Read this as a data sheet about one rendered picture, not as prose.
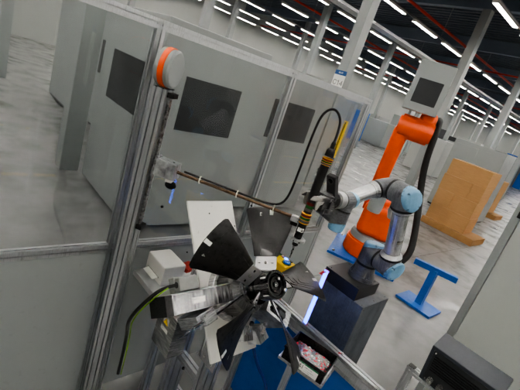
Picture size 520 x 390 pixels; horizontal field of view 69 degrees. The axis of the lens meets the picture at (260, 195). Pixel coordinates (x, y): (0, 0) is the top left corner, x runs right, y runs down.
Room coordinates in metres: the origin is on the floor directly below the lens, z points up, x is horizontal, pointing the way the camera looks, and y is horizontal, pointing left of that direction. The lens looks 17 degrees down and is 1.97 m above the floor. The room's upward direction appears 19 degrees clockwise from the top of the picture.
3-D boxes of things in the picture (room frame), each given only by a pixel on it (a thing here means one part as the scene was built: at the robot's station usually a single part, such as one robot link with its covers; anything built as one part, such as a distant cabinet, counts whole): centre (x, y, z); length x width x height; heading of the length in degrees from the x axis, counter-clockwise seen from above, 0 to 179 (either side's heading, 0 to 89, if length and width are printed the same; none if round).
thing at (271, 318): (1.54, -0.22, 0.98); 0.20 x 0.16 x 0.20; 48
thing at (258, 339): (1.46, -0.18, 0.91); 0.12 x 0.08 x 0.12; 48
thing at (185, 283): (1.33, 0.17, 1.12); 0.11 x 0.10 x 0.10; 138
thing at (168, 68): (1.57, 0.51, 1.88); 0.17 x 0.15 x 0.16; 138
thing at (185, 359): (1.53, 0.05, 0.56); 0.19 x 0.04 x 0.04; 48
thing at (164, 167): (1.56, 0.42, 1.48); 0.10 x 0.07 x 0.08; 83
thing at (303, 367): (1.52, -0.46, 0.85); 0.22 x 0.17 x 0.07; 63
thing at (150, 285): (1.77, 0.28, 0.85); 0.36 x 0.24 x 0.03; 138
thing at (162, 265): (1.73, 0.35, 0.92); 0.17 x 0.16 x 0.11; 48
